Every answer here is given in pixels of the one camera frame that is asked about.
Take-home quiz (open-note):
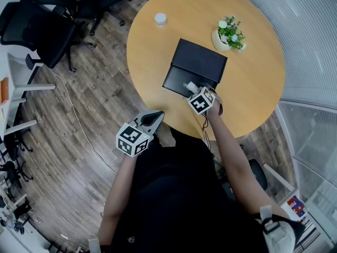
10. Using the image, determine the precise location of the person's black clothing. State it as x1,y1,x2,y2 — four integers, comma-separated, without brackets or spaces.
104,126,266,253

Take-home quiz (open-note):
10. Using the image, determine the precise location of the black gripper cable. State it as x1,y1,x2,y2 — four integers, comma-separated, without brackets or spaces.
201,113,212,149

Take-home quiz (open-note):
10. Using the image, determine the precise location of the orange book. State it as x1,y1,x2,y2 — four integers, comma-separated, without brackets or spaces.
0,77,10,104

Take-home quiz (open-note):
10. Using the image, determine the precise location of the black stool seat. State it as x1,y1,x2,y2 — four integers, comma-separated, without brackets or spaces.
248,159,269,191

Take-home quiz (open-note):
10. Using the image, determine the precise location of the white desk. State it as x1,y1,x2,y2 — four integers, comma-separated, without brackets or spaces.
0,52,56,142

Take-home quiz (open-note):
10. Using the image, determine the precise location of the person's left forearm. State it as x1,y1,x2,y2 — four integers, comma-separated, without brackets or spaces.
98,153,138,245

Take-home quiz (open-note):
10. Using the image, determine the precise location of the red and blue carton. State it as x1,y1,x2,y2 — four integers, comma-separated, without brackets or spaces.
286,194,308,219

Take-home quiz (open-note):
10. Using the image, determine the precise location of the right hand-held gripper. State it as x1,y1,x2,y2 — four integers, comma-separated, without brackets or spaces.
187,84,224,115

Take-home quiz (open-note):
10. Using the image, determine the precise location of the white round jar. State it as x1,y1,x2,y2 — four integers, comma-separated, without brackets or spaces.
154,12,167,28

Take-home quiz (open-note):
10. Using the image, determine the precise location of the white floor cable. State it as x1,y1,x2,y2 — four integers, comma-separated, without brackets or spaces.
49,69,117,174

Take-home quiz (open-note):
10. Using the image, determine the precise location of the small black office chair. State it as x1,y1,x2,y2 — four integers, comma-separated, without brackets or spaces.
0,132,34,190

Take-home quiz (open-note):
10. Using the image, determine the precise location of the black box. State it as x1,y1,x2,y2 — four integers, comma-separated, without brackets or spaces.
161,38,228,98

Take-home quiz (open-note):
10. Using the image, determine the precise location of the potted flower plant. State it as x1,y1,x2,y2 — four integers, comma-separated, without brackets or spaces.
211,15,247,53

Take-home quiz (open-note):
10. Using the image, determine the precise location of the person's right forearm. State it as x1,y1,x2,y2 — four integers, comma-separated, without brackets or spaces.
206,100,292,221

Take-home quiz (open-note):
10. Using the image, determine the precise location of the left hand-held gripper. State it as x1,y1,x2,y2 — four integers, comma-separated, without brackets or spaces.
116,110,165,158

